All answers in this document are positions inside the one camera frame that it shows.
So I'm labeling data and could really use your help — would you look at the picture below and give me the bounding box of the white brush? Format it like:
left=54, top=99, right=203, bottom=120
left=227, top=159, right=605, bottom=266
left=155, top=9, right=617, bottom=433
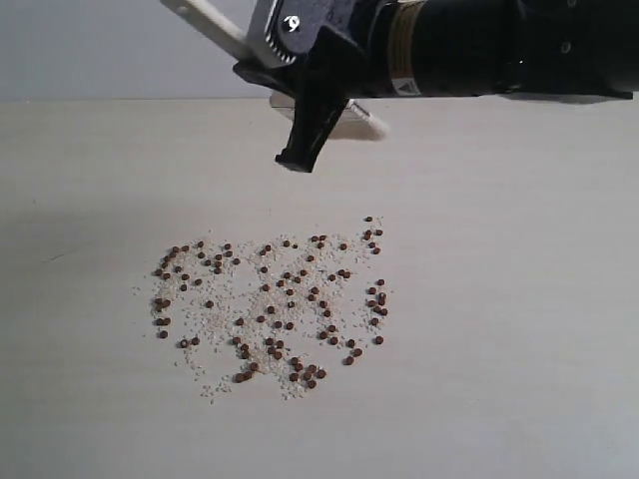
left=161, top=0, right=389, bottom=142

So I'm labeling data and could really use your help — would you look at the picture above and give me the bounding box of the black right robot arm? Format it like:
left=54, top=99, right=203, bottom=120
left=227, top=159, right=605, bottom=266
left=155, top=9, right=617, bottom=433
left=235, top=0, right=638, bottom=173

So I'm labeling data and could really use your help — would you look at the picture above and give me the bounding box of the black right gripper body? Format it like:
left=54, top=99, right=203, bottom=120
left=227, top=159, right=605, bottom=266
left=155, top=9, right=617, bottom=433
left=249, top=0, right=384, bottom=69

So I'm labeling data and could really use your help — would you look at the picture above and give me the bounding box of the pile of pellets and grains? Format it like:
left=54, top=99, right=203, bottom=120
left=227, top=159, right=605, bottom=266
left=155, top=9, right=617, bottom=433
left=131, top=215, right=391, bottom=402

